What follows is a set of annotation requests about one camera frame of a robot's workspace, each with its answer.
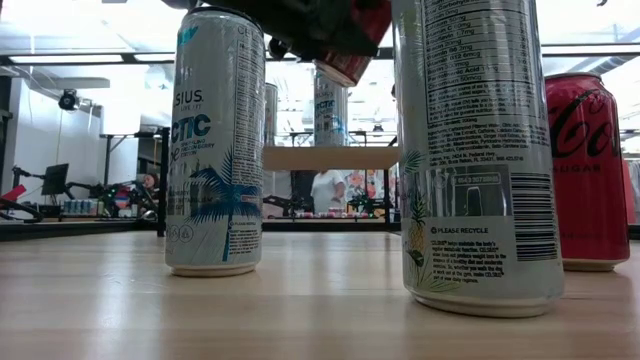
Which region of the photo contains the black ceiling camera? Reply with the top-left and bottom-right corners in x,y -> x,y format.
57,88 -> 81,112

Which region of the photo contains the white Celsius Arctic can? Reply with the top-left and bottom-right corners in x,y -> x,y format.
313,69 -> 350,148
164,7 -> 267,279

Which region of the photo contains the long ceiling light fixture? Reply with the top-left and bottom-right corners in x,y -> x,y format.
0,45 -> 395,67

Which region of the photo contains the row of blue cans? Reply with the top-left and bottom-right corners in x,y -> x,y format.
62,198 -> 100,215

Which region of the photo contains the red object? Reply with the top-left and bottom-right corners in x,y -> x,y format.
0,183 -> 27,204

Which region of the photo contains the black metal rig frame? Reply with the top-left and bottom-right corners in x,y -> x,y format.
0,217 -> 640,242

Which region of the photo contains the red Coca-Cola can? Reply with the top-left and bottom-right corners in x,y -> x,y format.
313,0 -> 394,89
543,71 -> 632,274

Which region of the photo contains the person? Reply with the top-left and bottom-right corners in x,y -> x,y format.
139,172 -> 160,201
309,168 -> 347,215

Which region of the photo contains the small dark monitor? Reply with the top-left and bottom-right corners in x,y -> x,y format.
40,163 -> 70,197

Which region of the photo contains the wooden shelf with black frame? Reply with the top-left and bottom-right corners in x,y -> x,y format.
156,127 -> 401,238

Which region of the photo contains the white Celsius tropical can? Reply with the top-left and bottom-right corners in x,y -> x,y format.
263,82 -> 279,148
391,0 -> 566,320

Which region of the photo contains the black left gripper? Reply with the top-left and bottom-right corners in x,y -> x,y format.
209,0 -> 381,59

